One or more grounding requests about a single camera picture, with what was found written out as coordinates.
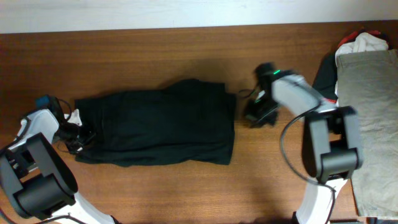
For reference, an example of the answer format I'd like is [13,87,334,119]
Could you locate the red garment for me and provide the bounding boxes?
[333,29,389,96]

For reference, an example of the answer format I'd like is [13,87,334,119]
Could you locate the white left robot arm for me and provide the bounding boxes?
[1,95,117,223]

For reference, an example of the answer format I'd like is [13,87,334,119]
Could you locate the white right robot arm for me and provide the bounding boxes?
[244,63,364,223]

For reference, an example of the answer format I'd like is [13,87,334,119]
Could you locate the grey folded trousers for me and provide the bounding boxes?
[336,49,397,220]

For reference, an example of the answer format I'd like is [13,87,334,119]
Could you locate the black trousers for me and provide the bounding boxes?
[75,79,236,167]

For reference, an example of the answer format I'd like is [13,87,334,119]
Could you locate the black garment in pile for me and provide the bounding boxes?
[312,54,338,103]

